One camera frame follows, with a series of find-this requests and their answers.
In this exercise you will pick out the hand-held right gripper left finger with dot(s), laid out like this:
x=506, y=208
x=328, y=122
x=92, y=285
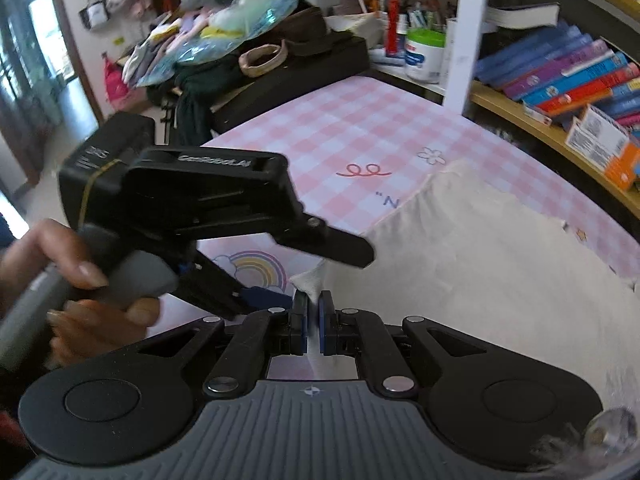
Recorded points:
x=300, y=330

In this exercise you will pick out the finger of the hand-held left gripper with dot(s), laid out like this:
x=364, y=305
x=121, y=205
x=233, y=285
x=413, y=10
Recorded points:
x=260, y=299
x=340, y=250

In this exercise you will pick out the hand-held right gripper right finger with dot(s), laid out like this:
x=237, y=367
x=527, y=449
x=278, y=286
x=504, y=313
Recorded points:
x=326, y=330

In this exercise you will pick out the cream t-shirt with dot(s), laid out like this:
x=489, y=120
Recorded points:
x=475, y=270

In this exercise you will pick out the person's left hand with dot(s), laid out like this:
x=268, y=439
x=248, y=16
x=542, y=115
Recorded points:
x=50, y=250

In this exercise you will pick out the pink bag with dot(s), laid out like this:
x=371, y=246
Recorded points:
x=115, y=85

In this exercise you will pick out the pink checked tablecloth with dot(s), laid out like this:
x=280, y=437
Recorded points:
x=350, y=125

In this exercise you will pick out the beige hair band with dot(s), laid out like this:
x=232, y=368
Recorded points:
x=250, y=62

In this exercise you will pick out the dark bag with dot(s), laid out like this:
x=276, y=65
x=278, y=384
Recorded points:
x=310, y=75

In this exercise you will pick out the glass door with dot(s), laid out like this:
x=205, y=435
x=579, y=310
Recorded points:
x=30, y=60

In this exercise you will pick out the clear plastic bag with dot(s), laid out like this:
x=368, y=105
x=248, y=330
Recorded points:
x=250, y=15

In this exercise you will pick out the white tub with green lid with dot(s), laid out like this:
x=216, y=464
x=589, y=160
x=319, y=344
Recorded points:
x=425, y=57

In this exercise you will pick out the wooden bookshelf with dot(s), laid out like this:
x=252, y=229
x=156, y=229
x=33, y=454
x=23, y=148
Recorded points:
x=510, y=110

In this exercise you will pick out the red bottle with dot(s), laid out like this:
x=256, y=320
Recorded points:
x=394, y=30

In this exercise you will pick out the white cloth bag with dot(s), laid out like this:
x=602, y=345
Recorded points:
x=350, y=22

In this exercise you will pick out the white shelf unit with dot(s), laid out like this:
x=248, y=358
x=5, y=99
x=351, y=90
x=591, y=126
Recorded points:
x=465, y=35

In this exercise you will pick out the bunch of pens and brushes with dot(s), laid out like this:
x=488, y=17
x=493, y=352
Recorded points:
x=425, y=15

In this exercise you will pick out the orange and white box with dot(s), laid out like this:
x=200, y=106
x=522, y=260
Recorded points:
x=595, y=135
x=625, y=170

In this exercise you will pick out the row of colourful books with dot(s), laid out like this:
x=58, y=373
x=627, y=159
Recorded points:
x=560, y=70

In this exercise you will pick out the thick dark book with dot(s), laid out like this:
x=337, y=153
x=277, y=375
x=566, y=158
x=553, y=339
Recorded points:
x=522, y=15

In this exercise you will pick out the hanging wall bags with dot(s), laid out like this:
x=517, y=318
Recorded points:
x=107, y=2

